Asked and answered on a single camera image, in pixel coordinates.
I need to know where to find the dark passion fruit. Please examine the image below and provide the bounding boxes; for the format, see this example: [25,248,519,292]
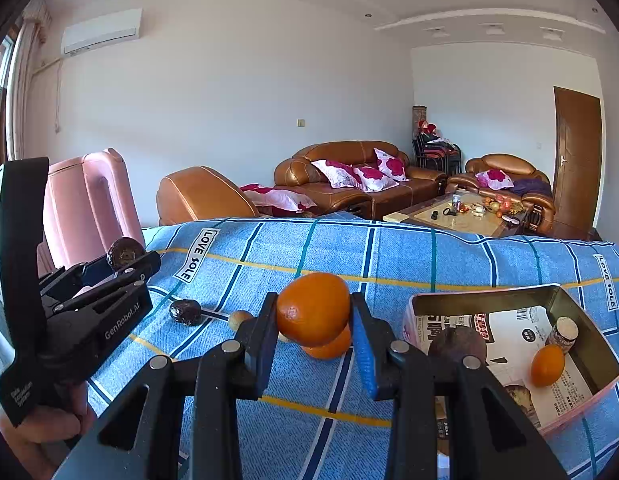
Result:
[106,237,146,271]
[170,299,203,326]

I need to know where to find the pale round fruit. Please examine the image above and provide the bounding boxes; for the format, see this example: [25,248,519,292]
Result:
[227,310,253,333]

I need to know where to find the small orange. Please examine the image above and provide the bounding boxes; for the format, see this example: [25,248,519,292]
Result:
[530,344,565,388]
[276,272,351,348]

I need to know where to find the large orange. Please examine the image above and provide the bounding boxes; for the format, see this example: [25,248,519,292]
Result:
[302,325,352,361]

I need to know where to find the person's left hand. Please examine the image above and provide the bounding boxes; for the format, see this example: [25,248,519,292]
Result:
[0,382,97,479]

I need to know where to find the pink electric kettle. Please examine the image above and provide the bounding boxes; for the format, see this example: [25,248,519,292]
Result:
[43,148,144,268]

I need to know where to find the small orange in box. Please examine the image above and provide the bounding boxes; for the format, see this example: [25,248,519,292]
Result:
[530,344,565,388]

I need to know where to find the dark mangosteen in box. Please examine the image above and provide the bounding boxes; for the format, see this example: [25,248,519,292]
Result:
[428,325,487,364]

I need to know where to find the pink biscuit tin box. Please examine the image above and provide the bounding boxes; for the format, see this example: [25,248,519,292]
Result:
[403,284,619,434]

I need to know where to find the small jar in box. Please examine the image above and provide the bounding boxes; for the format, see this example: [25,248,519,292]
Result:
[545,316,579,354]

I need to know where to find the blue plaid tablecloth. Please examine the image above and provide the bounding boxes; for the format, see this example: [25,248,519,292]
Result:
[84,211,619,480]

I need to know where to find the brown leather three-seat sofa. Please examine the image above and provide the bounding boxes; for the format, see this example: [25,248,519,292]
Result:
[274,141,447,220]

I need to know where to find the wooden coffee table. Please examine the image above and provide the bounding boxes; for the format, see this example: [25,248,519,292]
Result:
[383,190,532,238]

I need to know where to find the white air conditioner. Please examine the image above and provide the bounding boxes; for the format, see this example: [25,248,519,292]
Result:
[60,9,142,56]

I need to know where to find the pink white cushion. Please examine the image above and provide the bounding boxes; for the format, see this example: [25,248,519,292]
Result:
[375,148,408,182]

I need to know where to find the brown leather armchair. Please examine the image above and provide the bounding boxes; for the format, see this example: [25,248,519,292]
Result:
[445,154,556,235]

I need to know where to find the brown wooden door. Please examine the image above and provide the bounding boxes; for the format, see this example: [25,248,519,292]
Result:
[552,87,602,240]

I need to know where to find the stacked dark chairs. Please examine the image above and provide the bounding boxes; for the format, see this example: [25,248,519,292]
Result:
[413,105,461,176]

